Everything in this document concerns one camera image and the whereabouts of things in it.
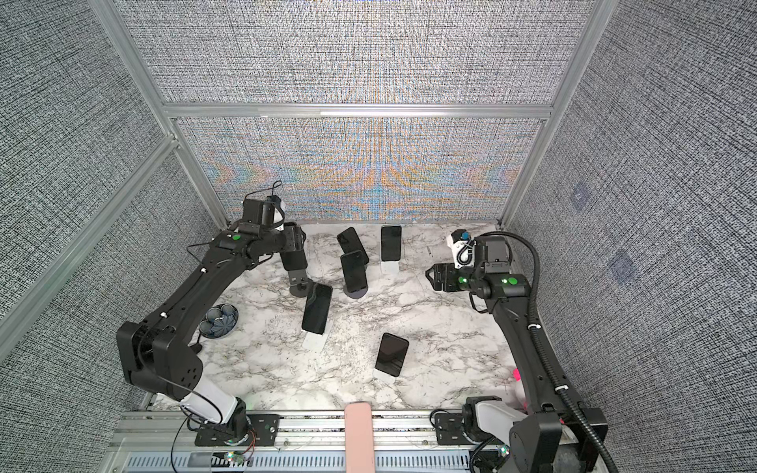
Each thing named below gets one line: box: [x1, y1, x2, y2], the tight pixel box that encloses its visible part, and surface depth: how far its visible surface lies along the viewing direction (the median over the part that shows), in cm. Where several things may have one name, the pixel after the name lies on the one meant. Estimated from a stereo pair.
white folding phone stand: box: [301, 323, 330, 353], surface depth 89 cm
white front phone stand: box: [372, 368, 397, 384], surface depth 83 cm
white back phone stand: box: [380, 261, 401, 274], surface depth 106 cm
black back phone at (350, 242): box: [336, 226, 370, 266], surface depth 99 cm
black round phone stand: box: [287, 269, 311, 298], surface depth 100 cm
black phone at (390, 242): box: [380, 225, 402, 262], surface depth 104 cm
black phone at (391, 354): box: [374, 332, 411, 378], surface depth 80 cm
